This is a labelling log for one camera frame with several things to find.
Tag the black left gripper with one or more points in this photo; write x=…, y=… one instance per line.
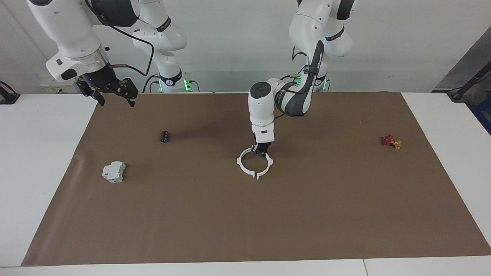
x=262, y=146

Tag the white circuit breaker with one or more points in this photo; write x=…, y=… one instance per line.
x=113, y=171

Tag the white wall socket box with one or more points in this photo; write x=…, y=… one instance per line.
x=48, y=87

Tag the brown paper mat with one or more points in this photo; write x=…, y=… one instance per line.
x=245, y=222

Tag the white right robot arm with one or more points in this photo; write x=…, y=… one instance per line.
x=69, y=27

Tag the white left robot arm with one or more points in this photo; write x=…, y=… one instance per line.
x=261, y=103

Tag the blue crate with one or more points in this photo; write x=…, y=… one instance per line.
x=484, y=115

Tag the black table clamp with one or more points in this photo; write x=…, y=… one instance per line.
x=7, y=97

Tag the black cylindrical capacitor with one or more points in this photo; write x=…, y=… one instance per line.
x=165, y=137

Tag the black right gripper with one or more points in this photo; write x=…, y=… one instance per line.
x=107, y=84

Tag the black stand base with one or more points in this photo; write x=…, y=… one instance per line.
x=458, y=95

